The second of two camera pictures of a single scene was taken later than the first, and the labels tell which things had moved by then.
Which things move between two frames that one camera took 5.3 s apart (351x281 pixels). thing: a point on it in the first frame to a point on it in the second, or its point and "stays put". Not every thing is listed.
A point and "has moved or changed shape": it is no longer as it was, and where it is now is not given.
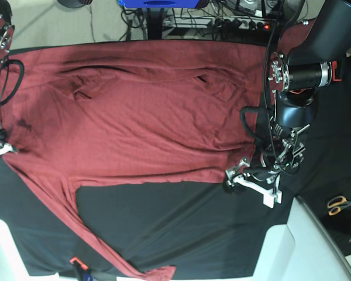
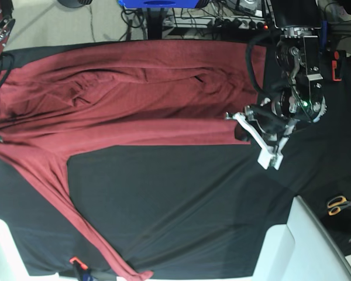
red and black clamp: (336, 70) stays put
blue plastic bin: (158, 3) stays put
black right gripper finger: (237, 188) to (242, 134)
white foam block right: (301, 250) stays put
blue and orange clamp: (82, 268) stays put
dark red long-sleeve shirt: (70, 115) has moved or changed shape
